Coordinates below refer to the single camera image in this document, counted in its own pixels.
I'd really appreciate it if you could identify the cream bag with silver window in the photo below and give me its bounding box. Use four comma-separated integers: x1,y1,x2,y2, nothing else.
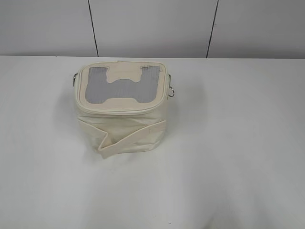
73,61,169,158

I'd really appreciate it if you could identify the silver zipper pull with ring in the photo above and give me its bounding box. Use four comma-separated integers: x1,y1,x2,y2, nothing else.
168,74,175,97

